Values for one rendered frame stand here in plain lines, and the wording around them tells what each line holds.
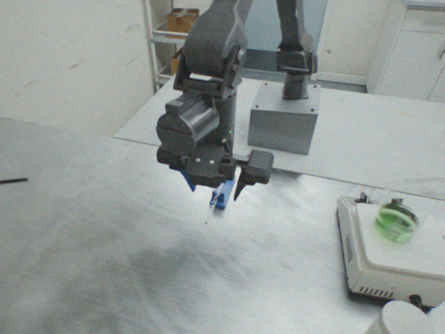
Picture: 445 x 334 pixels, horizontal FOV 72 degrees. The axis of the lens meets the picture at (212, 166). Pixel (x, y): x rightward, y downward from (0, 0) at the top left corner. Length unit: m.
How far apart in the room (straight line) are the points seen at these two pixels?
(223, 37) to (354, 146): 0.57
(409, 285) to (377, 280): 0.04
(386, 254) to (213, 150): 0.29
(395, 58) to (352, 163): 2.18
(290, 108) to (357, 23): 2.71
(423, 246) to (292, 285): 0.20
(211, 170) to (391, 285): 0.31
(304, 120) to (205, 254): 0.38
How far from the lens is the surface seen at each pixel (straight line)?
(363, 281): 0.53
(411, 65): 2.99
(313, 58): 0.75
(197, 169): 0.42
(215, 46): 0.39
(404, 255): 0.53
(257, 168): 0.46
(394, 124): 1.02
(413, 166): 0.87
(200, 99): 0.39
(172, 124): 0.37
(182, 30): 2.65
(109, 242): 0.60
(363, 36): 3.46
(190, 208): 0.63
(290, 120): 0.74
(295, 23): 0.68
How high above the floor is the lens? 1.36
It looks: 40 degrees down
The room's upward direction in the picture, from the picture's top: straight up
